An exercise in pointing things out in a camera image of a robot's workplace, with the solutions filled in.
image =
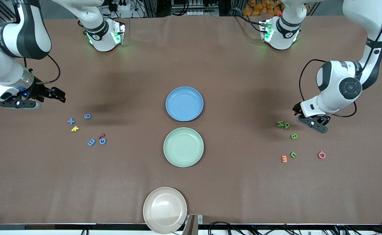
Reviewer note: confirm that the black table edge rail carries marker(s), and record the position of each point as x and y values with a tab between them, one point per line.
80	226

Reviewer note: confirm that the beige round plate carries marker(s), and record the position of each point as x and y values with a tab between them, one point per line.
165	210

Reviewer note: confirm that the blue foam plus sign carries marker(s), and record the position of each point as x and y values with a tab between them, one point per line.
71	121

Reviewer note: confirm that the green foam letter B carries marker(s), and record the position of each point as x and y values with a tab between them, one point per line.
294	136

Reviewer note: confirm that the green foam letter U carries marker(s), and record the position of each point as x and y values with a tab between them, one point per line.
293	154

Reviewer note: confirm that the blue foam letter E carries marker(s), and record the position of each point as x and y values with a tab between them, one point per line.
91	142

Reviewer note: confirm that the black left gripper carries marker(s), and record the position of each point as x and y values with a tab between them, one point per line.
297	109

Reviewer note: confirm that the pale green round plate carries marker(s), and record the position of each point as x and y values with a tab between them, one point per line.
183	147

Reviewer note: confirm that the brown table cover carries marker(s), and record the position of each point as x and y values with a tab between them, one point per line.
217	65

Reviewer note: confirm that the blue round plate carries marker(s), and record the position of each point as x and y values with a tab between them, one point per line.
184	103

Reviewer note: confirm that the white power strip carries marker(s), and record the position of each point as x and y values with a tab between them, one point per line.
122	5

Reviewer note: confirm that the blue foam letter G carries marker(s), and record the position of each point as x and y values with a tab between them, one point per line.
102	141

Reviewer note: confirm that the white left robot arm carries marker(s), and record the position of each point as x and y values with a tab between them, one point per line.
328	98

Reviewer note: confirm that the green foam letter N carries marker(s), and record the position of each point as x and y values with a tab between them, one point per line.
280	123

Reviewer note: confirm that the yellow foam letter K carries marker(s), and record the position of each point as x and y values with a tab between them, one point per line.
75	128

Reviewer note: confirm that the pink foam letter G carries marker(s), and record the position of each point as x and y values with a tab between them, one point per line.
322	155

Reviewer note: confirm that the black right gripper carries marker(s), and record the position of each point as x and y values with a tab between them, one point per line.
40	90

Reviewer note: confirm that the orange foam letter E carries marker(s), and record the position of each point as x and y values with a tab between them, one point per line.
284	159

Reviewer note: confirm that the grey metal mount bracket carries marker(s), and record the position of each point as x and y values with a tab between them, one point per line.
192	225

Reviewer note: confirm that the green foam letter P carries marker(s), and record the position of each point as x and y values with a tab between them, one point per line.
287	125

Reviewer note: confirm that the pile of orange objects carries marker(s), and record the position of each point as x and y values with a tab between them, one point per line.
262	8

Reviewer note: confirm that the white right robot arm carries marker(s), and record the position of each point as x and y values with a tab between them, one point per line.
1	65

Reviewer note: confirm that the small red foam letter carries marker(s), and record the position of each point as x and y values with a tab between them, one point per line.
102	135

